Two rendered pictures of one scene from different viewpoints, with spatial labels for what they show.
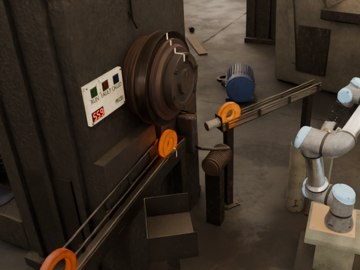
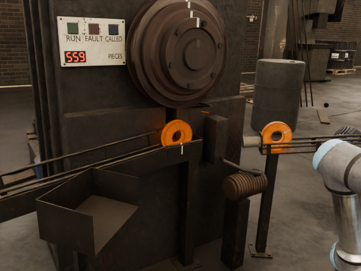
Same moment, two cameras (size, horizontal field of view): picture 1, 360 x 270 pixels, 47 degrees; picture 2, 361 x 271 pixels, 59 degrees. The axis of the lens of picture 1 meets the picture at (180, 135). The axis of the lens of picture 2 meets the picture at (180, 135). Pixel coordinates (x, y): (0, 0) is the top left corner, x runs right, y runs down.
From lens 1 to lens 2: 1.14 m
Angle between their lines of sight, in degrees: 27
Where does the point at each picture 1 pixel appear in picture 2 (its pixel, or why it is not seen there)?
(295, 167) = not seen: hidden behind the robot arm
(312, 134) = (340, 149)
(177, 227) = (108, 216)
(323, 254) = not seen: outside the picture
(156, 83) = (152, 41)
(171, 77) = (170, 36)
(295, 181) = not seen: hidden behind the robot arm
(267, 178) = (325, 244)
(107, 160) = (76, 115)
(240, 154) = (308, 210)
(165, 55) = (173, 13)
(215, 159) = (237, 179)
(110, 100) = (99, 50)
